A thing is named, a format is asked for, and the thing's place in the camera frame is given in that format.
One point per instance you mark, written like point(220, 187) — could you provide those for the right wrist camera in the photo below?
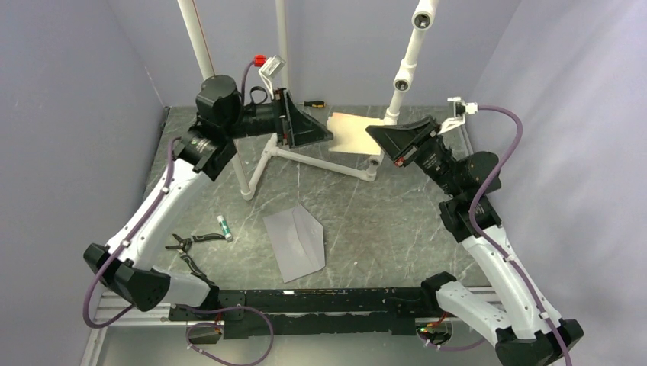
point(456, 114)

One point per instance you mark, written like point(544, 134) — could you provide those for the yellow black screwdriver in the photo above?
point(314, 104)

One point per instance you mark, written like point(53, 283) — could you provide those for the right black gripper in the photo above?
point(400, 140)

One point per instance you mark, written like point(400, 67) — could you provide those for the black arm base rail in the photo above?
point(398, 311)

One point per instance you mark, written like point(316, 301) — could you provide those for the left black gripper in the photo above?
point(300, 130)

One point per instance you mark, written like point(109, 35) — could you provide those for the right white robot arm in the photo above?
point(525, 329)

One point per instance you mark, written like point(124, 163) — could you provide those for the white green glue stick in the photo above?
point(225, 228)

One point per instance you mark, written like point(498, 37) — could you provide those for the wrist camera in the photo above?
point(268, 69)
point(456, 114)

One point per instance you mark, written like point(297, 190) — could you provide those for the brown paper letter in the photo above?
point(350, 136)

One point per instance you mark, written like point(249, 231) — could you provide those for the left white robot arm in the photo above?
point(125, 263)

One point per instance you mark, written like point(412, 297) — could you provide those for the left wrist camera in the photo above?
point(268, 69)

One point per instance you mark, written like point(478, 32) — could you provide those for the white PVC pipe frame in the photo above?
point(422, 19)

